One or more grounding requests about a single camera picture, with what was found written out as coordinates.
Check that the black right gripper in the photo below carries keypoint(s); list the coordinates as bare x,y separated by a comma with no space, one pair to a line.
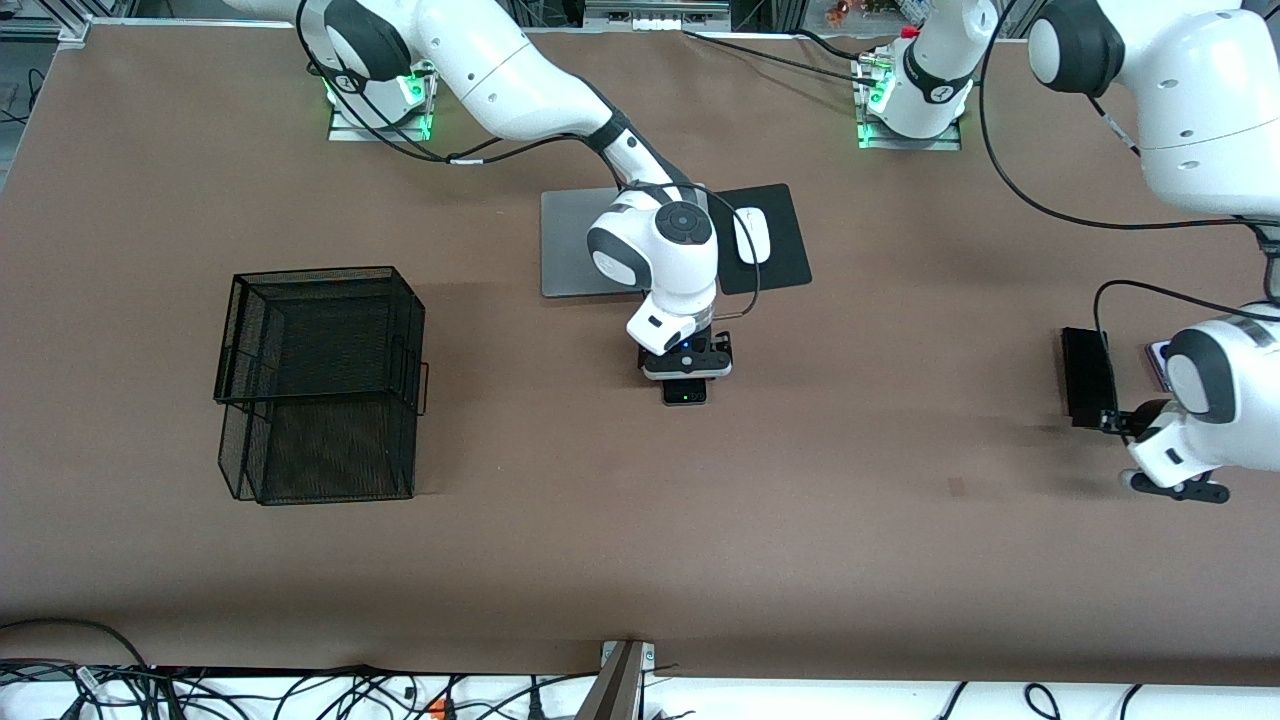
712,351

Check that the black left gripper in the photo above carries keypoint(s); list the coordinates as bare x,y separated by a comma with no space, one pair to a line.
1146,414

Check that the dark grey flip phone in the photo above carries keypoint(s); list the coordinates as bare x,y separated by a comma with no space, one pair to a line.
685,394

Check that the black slab smartphone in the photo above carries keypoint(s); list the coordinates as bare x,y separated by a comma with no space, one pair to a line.
1088,375

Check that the lilac flip phone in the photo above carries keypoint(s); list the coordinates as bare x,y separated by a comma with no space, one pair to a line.
1157,362

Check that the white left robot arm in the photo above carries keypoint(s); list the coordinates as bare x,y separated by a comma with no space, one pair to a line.
1200,100

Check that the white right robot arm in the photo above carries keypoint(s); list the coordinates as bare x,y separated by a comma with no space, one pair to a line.
500,70

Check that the white computer mouse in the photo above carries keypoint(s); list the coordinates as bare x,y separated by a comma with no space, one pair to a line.
755,240

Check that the black mouse pad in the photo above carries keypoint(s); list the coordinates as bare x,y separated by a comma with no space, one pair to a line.
785,240

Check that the grey closed laptop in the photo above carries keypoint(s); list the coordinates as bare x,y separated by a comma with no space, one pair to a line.
565,250

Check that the grey power strip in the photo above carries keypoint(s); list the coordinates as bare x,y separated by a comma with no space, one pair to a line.
655,15

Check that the black mesh tiered organizer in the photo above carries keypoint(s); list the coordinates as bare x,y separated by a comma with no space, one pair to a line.
330,450

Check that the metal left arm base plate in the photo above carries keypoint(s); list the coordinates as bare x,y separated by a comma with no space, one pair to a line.
950,143

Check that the grey metal camera bracket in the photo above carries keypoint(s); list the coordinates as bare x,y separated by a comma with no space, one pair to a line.
622,685

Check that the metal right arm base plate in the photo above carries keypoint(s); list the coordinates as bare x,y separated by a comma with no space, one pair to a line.
345,133

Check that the aluminium frame corner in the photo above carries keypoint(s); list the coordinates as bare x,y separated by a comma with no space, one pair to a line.
70,30

